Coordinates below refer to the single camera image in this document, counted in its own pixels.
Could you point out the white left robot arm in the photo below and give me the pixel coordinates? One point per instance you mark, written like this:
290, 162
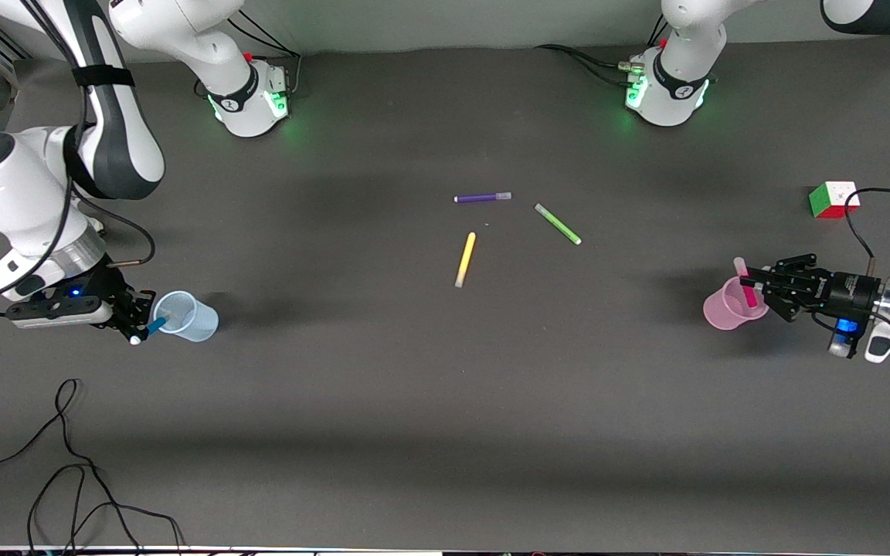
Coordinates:
673, 89

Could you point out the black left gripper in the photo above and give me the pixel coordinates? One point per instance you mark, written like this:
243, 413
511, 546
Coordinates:
847, 289

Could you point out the pink marker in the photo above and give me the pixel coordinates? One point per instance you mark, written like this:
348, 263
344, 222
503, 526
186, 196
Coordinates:
742, 270

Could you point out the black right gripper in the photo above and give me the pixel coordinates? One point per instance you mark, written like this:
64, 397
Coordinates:
110, 290

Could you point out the yellow marker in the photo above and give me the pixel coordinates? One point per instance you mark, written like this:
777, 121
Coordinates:
466, 259

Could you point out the multicoloured puzzle cube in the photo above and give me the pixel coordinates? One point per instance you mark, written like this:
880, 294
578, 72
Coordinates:
831, 197

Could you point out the green marker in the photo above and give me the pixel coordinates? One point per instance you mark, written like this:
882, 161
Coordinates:
557, 223

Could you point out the purple marker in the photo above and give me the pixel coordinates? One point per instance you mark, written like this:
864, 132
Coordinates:
482, 198

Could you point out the blue plastic cup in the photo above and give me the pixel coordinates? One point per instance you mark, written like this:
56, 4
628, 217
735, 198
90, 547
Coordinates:
198, 320

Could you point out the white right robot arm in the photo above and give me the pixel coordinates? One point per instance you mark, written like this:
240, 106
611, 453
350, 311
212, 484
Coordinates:
12, 193

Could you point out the blue marker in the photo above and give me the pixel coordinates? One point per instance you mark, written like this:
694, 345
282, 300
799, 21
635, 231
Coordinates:
155, 326

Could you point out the pink plastic cup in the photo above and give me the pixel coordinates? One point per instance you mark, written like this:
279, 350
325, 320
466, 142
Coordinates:
727, 313

